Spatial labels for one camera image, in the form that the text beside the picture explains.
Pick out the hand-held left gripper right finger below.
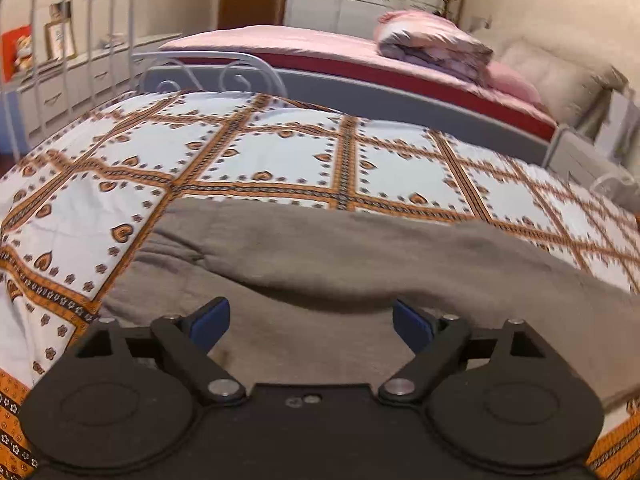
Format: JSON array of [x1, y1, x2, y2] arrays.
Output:
[[377, 298, 549, 407]]

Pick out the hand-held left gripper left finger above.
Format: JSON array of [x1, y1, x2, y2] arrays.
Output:
[[75, 296, 247, 407]]

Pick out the grey-brown pants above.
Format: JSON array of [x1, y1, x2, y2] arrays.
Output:
[[100, 199, 640, 406]]

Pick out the orange heart patterned bedsheet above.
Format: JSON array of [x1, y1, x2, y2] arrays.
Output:
[[0, 90, 640, 480]]

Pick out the white nightstand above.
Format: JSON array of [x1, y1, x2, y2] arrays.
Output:
[[547, 127, 627, 187]]

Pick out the pink pillow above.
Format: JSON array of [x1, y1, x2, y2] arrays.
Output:
[[482, 60, 544, 107]]

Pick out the low white drawer cabinet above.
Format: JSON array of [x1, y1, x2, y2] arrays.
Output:
[[0, 32, 184, 152]]

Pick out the pink rolled quilt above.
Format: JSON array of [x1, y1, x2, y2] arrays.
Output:
[[376, 10, 495, 84]]

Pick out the beige cushion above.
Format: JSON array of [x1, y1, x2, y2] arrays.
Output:
[[470, 27, 629, 132]]

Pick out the pink sheeted double bed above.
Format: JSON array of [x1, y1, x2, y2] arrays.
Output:
[[159, 25, 559, 167]]

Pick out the orange stuffed toy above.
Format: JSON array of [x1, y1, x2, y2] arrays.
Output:
[[12, 35, 35, 72]]

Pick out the red picture with teddy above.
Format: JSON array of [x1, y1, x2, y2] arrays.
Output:
[[0, 25, 36, 84]]

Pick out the wooden picture frame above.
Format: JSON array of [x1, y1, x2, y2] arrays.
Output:
[[45, 20, 77, 61]]

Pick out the white metal bed frame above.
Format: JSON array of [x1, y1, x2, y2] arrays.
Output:
[[0, 0, 640, 203]]

